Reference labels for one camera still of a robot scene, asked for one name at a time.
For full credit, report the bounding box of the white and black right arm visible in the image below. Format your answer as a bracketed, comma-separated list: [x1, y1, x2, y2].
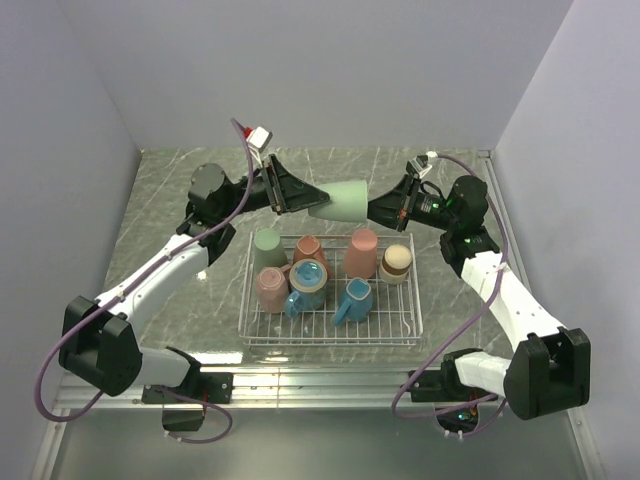
[367, 175, 591, 420]

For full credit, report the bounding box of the cream and brown ceramic cup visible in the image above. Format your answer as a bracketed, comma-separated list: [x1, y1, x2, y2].
[378, 244, 413, 285]

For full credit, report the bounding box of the tall green plastic cup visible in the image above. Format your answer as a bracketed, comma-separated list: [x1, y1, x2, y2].
[253, 228, 288, 274]

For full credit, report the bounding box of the short green plastic cup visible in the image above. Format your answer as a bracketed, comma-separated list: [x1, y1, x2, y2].
[307, 180, 368, 223]

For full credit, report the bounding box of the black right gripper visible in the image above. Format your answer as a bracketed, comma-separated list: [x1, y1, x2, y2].
[356, 175, 458, 233]

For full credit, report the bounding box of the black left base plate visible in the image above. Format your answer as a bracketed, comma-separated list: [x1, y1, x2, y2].
[141, 372, 234, 438]

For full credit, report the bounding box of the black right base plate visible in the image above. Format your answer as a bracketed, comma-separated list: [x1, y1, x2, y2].
[409, 370, 497, 434]

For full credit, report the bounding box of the white wire dish rack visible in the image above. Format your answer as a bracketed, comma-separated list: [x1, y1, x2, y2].
[238, 235, 423, 346]

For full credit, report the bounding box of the orange floral mug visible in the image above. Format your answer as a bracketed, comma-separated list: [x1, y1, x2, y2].
[293, 235, 332, 278]

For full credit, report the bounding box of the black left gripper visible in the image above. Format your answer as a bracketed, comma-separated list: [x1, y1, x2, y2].
[219, 155, 331, 220]

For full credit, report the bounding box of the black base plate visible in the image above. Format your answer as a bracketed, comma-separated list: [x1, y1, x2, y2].
[409, 370, 497, 434]
[141, 372, 234, 438]

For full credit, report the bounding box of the aluminium mounting rail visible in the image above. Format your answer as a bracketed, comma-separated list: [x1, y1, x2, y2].
[53, 364, 487, 412]

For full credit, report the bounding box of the blue mug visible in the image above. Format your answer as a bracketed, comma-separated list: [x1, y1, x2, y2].
[284, 259, 328, 318]
[332, 277, 373, 326]

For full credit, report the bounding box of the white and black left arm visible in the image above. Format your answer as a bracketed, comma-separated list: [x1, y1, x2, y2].
[58, 155, 330, 402]

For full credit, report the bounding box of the pink mug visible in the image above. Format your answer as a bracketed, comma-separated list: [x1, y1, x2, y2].
[255, 265, 291, 314]

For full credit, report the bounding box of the tall pink plastic cup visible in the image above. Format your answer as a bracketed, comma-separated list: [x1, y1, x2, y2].
[343, 228, 378, 279]

